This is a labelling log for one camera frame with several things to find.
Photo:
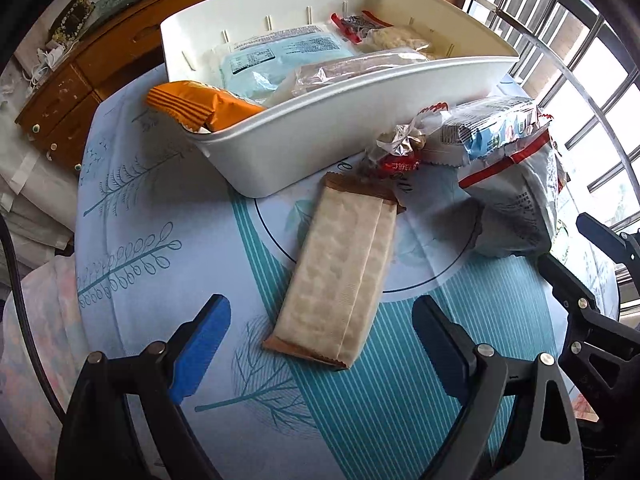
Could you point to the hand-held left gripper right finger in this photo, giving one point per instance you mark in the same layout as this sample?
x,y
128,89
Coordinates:
x,y
440,355

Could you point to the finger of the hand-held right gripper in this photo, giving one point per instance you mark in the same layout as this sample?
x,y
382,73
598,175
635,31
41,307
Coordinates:
x,y
600,232
575,287

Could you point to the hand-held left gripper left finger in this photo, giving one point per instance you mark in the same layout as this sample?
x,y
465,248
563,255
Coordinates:
x,y
200,350

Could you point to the red and white cookie bag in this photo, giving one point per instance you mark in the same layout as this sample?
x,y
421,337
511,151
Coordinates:
x,y
520,205

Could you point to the long beige snack packet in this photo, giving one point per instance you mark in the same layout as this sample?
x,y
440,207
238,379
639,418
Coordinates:
x,y
340,270

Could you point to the blue and white snack packet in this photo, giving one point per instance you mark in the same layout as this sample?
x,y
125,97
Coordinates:
x,y
495,127

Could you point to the small clear red-label packet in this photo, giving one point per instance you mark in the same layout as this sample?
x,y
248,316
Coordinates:
x,y
400,162

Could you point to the orange and white oat packet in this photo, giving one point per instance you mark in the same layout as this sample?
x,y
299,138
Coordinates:
x,y
200,102

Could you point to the white plastic storage bin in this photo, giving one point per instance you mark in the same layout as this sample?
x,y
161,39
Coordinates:
x,y
320,130

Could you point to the large clear bag of puffs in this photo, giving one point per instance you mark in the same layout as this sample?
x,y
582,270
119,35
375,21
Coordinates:
x,y
395,40

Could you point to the large light blue packet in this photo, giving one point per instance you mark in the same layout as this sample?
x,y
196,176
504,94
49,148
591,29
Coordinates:
x,y
260,60

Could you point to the small red striped date packet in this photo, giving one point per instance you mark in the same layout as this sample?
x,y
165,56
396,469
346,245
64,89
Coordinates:
x,y
360,22

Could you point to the pastel patterned blanket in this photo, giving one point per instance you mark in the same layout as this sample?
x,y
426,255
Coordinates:
x,y
40,335

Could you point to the window with metal grille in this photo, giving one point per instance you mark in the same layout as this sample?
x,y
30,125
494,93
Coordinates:
x,y
592,42

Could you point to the white lace cover cloth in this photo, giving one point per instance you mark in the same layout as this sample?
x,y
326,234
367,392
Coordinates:
x,y
25,200

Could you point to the translucent wrapped snack packet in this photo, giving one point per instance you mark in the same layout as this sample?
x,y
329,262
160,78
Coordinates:
x,y
350,67

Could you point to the wooden desk with drawers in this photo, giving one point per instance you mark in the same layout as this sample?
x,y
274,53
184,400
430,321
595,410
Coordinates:
x,y
125,40

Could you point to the dark floral pencil case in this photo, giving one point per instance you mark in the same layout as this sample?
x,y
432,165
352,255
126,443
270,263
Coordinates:
x,y
72,17

